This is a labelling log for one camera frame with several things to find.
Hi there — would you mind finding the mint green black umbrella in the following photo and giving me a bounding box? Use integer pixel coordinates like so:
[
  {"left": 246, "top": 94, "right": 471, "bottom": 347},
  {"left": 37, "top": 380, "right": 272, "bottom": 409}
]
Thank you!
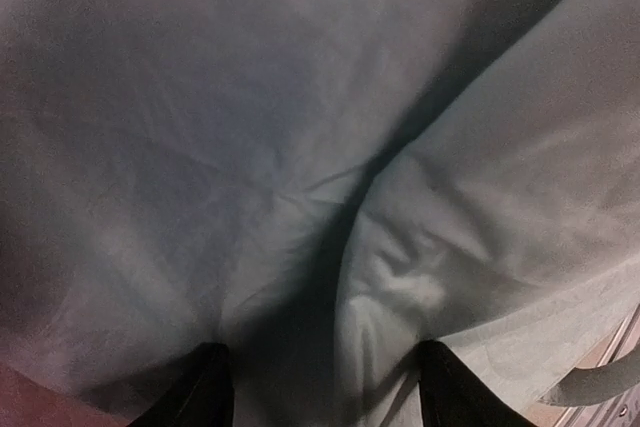
[{"left": 1, "top": 0, "right": 639, "bottom": 426}]

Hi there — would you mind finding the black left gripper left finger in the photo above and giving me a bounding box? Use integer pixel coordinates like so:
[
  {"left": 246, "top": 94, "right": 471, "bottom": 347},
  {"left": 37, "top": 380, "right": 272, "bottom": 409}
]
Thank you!
[{"left": 130, "top": 343, "right": 235, "bottom": 427}]

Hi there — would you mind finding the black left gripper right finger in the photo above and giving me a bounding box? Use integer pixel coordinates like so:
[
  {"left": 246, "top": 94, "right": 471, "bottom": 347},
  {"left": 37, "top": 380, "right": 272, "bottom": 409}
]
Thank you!
[{"left": 417, "top": 340, "right": 523, "bottom": 427}]

